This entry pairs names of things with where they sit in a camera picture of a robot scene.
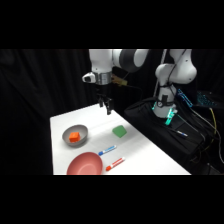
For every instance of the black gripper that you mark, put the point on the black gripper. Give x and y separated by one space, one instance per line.
102 90

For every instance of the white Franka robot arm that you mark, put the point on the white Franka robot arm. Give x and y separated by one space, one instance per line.
173 71

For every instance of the green triangle block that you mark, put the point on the green triangle block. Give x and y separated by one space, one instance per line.
119 131

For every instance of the grey bowl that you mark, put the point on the grey bowl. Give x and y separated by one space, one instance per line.
75 134

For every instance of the orange cube block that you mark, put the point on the orange cube block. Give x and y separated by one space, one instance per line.
74 136

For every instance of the blue marker pen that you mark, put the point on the blue marker pen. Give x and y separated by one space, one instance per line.
107 150

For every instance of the red marker pen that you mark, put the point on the red marker pen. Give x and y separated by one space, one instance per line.
115 163

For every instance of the pink plate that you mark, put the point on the pink plate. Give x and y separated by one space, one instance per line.
84 164

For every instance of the black robot stand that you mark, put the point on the black robot stand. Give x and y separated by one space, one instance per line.
166 133

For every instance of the black curtain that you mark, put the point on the black curtain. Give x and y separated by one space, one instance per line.
36 106

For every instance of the white pen on stand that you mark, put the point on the white pen on stand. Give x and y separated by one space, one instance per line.
181 133

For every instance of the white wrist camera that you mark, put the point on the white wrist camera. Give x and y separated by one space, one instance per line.
88 77

